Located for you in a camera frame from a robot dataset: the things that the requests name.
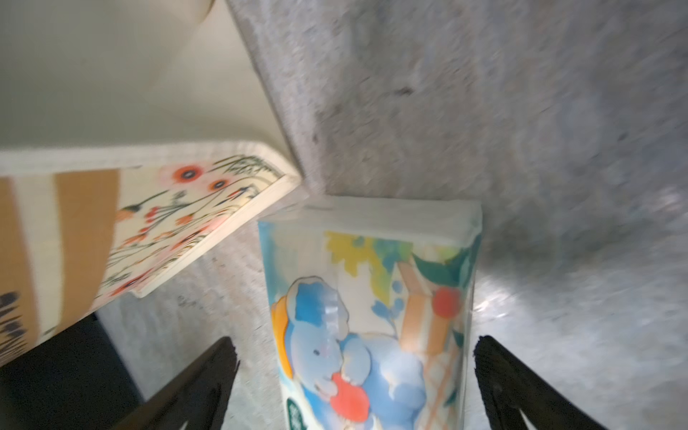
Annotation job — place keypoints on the floral canvas tote bag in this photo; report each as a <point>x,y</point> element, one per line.
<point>135,136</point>

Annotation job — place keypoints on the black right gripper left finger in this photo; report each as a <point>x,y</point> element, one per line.
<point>197,398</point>

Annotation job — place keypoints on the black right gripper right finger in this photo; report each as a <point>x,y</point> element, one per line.
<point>515,397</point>

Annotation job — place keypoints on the elephant print tissue pack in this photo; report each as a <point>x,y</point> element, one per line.
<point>371,301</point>

